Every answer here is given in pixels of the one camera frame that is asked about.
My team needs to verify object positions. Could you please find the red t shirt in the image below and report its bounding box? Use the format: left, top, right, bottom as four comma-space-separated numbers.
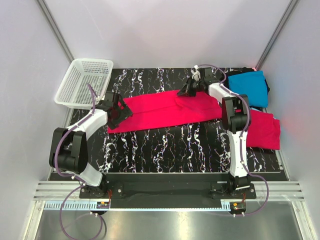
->
108, 90, 222, 134
246, 109, 281, 150

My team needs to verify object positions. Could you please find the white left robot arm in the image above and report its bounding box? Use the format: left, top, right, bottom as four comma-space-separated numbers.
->
49, 91, 133, 187

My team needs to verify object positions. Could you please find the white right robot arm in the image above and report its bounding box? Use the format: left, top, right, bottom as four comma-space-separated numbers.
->
177, 64, 251, 178

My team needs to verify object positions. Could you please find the folded black t shirt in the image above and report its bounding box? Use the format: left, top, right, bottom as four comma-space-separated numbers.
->
219, 66, 272, 111

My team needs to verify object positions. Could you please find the white plastic basket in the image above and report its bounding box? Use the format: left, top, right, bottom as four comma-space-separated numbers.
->
54, 58, 114, 110

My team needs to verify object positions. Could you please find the folded blue t shirt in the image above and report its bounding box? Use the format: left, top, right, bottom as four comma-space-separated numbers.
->
228, 71, 269, 108

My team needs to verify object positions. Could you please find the folded red t shirt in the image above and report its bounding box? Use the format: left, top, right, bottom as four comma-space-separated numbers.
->
246, 109, 281, 150

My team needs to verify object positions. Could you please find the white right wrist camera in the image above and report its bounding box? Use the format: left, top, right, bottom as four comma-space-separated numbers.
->
190, 65, 201, 82

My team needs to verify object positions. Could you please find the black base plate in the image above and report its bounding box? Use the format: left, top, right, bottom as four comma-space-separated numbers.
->
79, 173, 257, 210

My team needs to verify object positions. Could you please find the aluminium frame rail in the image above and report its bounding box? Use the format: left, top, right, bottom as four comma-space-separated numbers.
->
33, 181, 304, 212

